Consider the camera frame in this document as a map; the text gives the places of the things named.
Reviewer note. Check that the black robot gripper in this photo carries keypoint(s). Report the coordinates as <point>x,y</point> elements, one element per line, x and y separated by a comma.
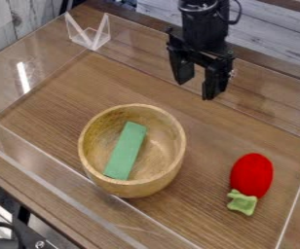
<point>196,43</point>

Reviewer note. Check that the red plush strawberry toy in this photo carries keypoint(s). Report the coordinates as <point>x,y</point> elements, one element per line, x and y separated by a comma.
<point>250,179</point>

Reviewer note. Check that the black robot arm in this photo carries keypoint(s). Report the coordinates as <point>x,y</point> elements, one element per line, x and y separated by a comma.
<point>230,55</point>

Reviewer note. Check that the round wooden bowl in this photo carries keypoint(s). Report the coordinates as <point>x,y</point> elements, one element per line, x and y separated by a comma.
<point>159,156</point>

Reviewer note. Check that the green rectangular block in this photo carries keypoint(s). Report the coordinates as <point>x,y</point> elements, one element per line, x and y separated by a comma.
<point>124,152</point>

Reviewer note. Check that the clear acrylic corner bracket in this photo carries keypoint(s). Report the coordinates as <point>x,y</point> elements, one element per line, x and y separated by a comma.
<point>88,37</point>

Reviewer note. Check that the black table leg bracket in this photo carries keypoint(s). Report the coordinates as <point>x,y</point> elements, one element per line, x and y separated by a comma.
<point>32,239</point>

